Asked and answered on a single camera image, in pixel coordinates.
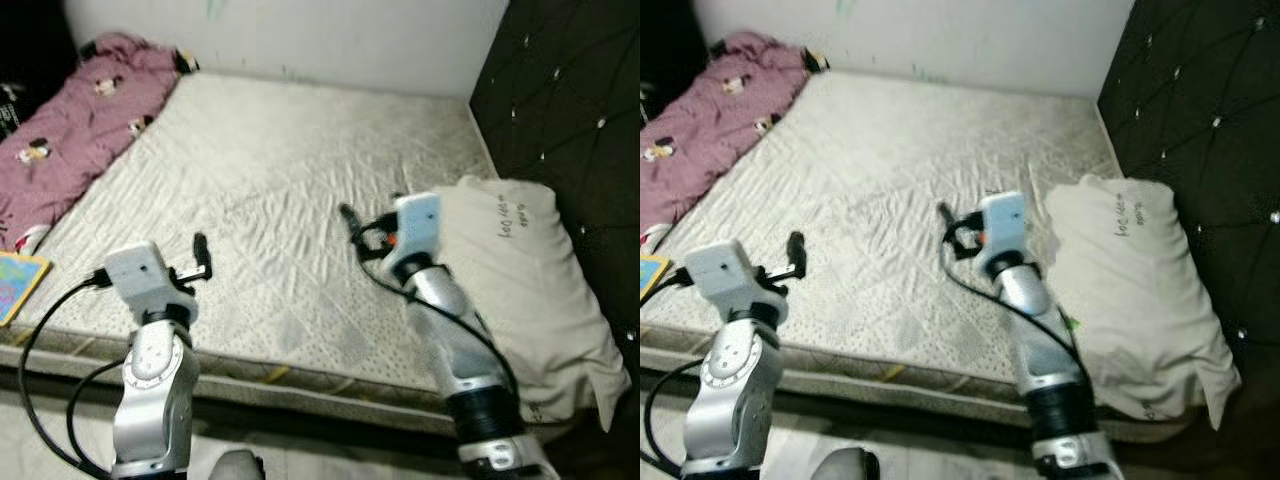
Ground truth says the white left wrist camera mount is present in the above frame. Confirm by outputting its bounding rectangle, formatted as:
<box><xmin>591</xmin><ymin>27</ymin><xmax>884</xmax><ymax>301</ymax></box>
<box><xmin>685</xmin><ymin>240</ymin><xmax>766</xmax><ymax>319</ymax></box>
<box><xmin>103</xmin><ymin>241</ymin><xmax>181</xmax><ymax>321</ymax></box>

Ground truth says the silver left robot leg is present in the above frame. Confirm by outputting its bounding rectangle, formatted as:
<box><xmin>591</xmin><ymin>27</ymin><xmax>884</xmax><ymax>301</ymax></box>
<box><xmin>205</xmin><ymin>450</ymin><xmax>266</xmax><ymax>480</ymax></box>
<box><xmin>815</xmin><ymin>448</ymin><xmax>881</xmax><ymax>480</ymax></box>

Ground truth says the white pillow with print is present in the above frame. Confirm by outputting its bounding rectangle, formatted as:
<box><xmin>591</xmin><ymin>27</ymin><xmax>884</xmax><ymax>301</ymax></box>
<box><xmin>1043</xmin><ymin>175</ymin><xmax>1241</xmax><ymax>431</ymax></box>
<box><xmin>430</xmin><ymin>175</ymin><xmax>633</xmax><ymax>431</ymax></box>

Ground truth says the dark tufted headboard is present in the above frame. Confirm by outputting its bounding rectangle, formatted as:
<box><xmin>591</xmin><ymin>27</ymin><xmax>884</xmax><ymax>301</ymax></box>
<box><xmin>470</xmin><ymin>0</ymin><xmax>641</xmax><ymax>331</ymax></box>
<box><xmin>1098</xmin><ymin>0</ymin><xmax>1280</xmax><ymax>351</ymax></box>

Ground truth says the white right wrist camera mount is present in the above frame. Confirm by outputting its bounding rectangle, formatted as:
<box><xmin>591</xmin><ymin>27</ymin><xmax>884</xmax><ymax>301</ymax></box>
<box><xmin>385</xmin><ymin>192</ymin><xmax>443</xmax><ymax>281</ymax></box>
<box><xmin>978</xmin><ymin>192</ymin><xmax>1029</xmax><ymax>279</ymax></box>

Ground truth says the yellow blue children's book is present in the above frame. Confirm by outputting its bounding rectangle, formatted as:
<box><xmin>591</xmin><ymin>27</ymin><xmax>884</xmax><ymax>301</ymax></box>
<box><xmin>0</xmin><ymin>250</ymin><xmax>53</xmax><ymax>328</ymax></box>
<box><xmin>640</xmin><ymin>253</ymin><xmax>673</xmax><ymax>301</ymax></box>

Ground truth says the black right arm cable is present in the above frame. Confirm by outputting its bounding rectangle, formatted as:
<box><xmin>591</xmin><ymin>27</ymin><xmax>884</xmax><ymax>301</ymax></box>
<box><xmin>942</xmin><ymin>238</ymin><xmax>1093</xmax><ymax>386</ymax></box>
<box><xmin>353</xmin><ymin>240</ymin><xmax>521</xmax><ymax>401</ymax></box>

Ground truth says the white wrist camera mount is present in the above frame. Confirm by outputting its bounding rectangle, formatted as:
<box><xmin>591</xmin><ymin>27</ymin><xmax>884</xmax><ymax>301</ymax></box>
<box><xmin>685</xmin><ymin>240</ymin><xmax>766</xmax><ymax>319</ymax></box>
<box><xmin>978</xmin><ymin>192</ymin><xmax>1029</xmax><ymax>279</ymax></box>
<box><xmin>103</xmin><ymin>241</ymin><xmax>181</xmax><ymax>321</ymax></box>
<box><xmin>385</xmin><ymin>192</ymin><xmax>443</xmax><ymax>281</ymax></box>

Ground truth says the black bag with white print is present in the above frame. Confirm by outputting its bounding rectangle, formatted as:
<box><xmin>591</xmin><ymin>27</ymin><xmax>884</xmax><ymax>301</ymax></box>
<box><xmin>640</xmin><ymin>0</ymin><xmax>701</xmax><ymax>131</ymax></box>
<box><xmin>0</xmin><ymin>0</ymin><xmax>76</xmax><ymax>141</ymax></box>

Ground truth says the long black left arm cable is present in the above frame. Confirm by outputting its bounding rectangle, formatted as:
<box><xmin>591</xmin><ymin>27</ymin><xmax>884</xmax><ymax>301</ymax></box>
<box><xmin>640</xmin><ymin>267</ymin><xmax>693</xmax><ymax>316</ymax></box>
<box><xmin>17</xmin><ymin>267</ymin><xmax>111</xmax><ymax>479</ymax></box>

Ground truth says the pink cartoon print blanket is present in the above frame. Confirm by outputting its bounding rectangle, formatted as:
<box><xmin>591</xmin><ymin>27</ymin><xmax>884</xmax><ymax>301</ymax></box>
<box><xmin>640</xmin><ymin>30</ymin><xmax>811</xmax><ymax>251</ymax></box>
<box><xmin>0</xmin><ymin>30</ymin><xmax>181</xmax><ymax>251</ymax></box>

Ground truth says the short black left arm cable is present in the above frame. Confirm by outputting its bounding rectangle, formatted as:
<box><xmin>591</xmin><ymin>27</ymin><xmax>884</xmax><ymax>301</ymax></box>
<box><xmin>644</xmin><ymin>358</ymin><xmax>709</xmax><ymax>479</ymax></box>
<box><xmin>66</xmin><ymin>358</ymin><xmax>129</xmax><ymax>471</ymax></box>

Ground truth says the quilted white mattress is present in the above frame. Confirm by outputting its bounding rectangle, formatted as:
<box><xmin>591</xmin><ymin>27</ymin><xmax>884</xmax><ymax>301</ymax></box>
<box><xmin>0</xmin><ymin>70</ymin><xmax>601</xmax><ymax>431</ymax></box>
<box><xmin>640</xmin><ymin>70</ymin><xmax>1201</xmax><ymax>441</ymax></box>

